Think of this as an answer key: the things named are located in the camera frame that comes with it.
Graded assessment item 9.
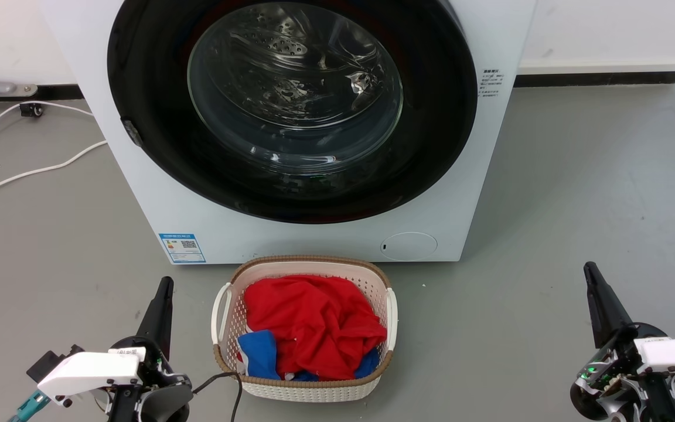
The red garment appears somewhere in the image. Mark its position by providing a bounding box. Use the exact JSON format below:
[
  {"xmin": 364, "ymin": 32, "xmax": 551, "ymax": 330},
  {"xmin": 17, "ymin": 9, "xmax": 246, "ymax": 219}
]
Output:
[{"xmin": 244, "ymin": 275, "xmax": 387, "ymax": 380}]

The blue garment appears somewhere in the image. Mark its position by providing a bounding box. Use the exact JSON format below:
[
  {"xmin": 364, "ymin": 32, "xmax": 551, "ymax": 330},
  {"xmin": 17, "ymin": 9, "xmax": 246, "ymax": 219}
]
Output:
[{"xmin": 237, "ymin": 330, "xmax": 380, "ymax": 382}]

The stainless steel washer drum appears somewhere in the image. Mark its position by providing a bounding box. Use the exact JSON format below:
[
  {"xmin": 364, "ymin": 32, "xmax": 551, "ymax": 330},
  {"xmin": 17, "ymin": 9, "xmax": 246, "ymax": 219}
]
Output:
[{"xmin": 188, "ymin": 2, "xmax": 404, "ymax": 175}]

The white plastic laundry basket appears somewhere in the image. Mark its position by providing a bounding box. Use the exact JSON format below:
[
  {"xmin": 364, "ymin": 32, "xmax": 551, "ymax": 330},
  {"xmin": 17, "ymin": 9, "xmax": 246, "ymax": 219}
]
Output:
[{"xmin": 211, "ymin": 255, "xmax": 398, "ymax": 403}]

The thick white floor cable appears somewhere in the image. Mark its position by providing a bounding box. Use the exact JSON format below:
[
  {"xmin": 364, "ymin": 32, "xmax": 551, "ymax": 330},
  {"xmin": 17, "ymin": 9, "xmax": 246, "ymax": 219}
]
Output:
[{"xmin": 0, "ymin": 139, "xmax": 108, "ymax": 202}]

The teal cable connector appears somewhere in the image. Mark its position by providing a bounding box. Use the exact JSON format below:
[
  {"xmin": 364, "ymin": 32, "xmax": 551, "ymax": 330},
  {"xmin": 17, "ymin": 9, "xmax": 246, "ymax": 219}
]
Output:
[{"xmin": 9, "ymin": 392, "xmax": 51, "ymax": 422}]

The blue energy label sticker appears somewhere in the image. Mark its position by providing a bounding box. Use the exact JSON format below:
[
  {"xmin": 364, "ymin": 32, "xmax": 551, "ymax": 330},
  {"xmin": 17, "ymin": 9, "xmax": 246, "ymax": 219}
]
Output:
[{"xmin": 159, "ymin": 233, "xmax": 207, "ymax": 264}]

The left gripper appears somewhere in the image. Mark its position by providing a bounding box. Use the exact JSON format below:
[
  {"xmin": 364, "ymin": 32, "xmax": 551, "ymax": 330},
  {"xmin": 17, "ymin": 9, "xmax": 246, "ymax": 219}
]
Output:
[{"xmin": 106, "ymin": 277, "xmax": 193, "ymax": 422}]

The black round washer door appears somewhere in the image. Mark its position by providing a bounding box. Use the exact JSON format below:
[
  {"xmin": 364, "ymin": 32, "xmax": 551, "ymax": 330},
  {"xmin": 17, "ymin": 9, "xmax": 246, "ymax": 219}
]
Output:
[{"xmin": 107, "ymin": 0, "xmax": 479, "ymax": 224}]

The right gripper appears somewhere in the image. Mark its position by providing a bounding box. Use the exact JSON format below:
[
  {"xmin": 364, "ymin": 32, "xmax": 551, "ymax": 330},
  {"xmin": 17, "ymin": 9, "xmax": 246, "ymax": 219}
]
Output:
[{"xmin": 570, "ymin": 261, "xmax": 675, "ymax": 422}]

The round white filter cover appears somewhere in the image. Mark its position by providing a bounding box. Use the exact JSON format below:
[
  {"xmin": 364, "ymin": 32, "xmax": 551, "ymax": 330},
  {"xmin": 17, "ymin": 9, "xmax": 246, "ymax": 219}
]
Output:
[{"xmin": 380, "ymin": 232, "xmax": 438, "ymax": 262}]

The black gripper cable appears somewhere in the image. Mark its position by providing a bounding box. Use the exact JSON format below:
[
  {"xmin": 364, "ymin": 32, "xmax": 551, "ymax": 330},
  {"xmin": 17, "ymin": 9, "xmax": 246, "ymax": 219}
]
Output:
[{"xmin": 193, "ymin": 371, "xmax": 243, "ymax": 422}]

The thin white floor cable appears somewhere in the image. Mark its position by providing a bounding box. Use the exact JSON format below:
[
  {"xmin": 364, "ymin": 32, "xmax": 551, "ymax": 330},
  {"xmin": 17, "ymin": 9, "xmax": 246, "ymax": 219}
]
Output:
[{"xmin": 0, "ymin": 101, "xmax": 93, "ymax": 158}]

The white front-load washing machine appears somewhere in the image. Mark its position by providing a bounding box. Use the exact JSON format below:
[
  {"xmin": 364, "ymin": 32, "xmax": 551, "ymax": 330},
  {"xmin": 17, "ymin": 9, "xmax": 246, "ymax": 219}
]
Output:
[{"xmin": 39, "ymin": 0, "xmax": 537, "ymax": 264}]

